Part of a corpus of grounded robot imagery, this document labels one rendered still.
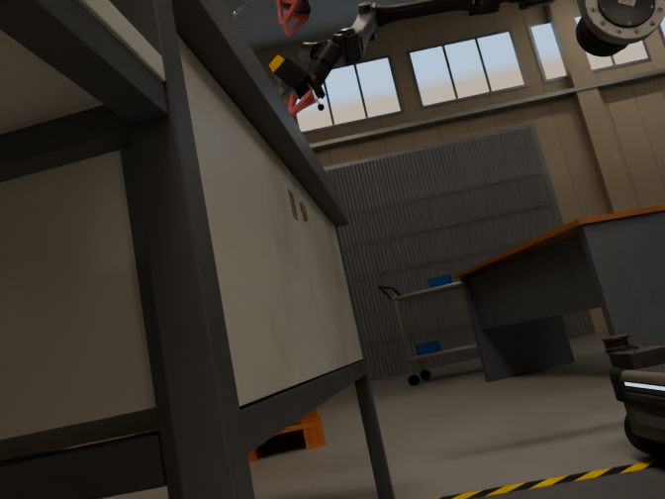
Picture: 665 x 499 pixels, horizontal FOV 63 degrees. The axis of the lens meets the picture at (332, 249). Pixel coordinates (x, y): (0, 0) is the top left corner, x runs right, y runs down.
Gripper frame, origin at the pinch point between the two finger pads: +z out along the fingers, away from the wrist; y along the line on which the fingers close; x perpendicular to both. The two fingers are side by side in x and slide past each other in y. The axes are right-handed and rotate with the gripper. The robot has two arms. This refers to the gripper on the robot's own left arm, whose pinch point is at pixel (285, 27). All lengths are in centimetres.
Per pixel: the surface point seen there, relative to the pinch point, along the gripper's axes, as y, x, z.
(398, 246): -608, -37, -50
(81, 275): 84, 31, 72
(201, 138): 74, 31, 55
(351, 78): -600, -170, -270
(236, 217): 66, 35, 61
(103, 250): 84, 32, 69
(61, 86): 96, 33, 60
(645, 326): -174, 151, 27
